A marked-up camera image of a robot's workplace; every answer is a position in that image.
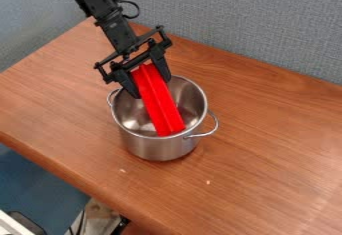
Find stainless steel pot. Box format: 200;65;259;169
106;75;219;161

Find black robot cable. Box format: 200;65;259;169
116;0;141;21

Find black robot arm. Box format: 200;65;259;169
74;0;172;99

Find red rectangular block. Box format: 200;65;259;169
132;64;185;136

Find white object at corner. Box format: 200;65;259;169
0;210;30;235

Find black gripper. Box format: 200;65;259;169
93;14;172;99

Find black table leg frame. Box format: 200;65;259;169
64;211;129;235

